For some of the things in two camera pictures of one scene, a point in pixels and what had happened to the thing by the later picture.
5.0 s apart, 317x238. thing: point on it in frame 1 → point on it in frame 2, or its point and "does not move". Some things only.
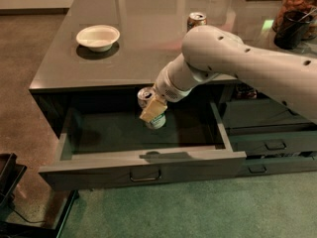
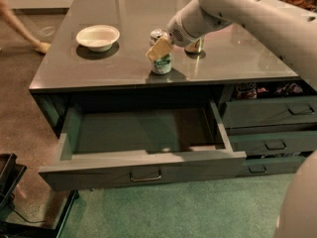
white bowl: (98, 38) does not move
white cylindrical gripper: (168, 87) → (177, 34)
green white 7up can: (145, 95) → (163, 64)
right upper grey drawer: (263, 113) does not move
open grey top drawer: (108, 146) does not move
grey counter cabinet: (112, 42) does not move
